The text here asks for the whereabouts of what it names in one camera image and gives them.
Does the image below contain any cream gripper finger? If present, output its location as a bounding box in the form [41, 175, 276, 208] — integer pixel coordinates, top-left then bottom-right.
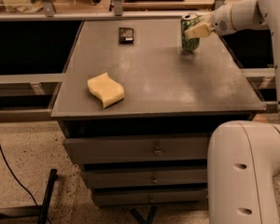
[199, 13, 212, 22]
[185, 22, 215, 38]

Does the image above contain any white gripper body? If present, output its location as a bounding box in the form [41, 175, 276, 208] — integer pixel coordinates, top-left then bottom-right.
[210, 4, 235, 35]

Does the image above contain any green soda can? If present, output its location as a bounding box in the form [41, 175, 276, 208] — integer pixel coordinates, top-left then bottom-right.
[180, 13, 200, 52]

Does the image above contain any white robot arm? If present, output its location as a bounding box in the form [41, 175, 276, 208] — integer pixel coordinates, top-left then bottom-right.
[185, 0, 280, 224]

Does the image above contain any small black packet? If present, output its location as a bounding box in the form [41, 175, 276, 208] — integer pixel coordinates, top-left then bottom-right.
[119, 27, 133, 44]

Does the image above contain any cardboard box with snacks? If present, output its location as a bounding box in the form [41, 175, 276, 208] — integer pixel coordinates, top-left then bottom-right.
[253, 114, 268, 123]

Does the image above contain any yellow wavy sponge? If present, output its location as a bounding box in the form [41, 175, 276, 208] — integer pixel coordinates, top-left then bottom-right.
[87, 73, 124, 108]

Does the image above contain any top grey drawer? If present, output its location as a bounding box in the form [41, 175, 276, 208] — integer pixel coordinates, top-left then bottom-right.
[63, 134, 208, 164]

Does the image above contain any grey drawer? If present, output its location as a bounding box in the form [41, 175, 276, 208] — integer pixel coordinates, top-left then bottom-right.
[63, 134, 208, 164]
[91, 188, 208, 206]
[81, 167, 207, 189]

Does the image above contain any grey drawer cabinet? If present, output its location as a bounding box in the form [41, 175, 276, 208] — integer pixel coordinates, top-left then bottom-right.
[51, 20, 265, 194]

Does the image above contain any middle grey drawer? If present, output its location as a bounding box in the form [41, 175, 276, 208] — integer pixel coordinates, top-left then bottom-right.
[81, 167, 207, 189]

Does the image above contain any bottom grey drawer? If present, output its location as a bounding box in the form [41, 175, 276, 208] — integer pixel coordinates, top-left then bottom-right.
[91, 188, 208, 206]

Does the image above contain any black metal floor stand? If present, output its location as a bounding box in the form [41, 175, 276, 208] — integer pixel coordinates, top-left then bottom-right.
[0, 168, 59, 224]

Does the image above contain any black floor cable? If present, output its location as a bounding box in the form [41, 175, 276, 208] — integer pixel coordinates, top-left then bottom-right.
[0, 120, 53, 224]

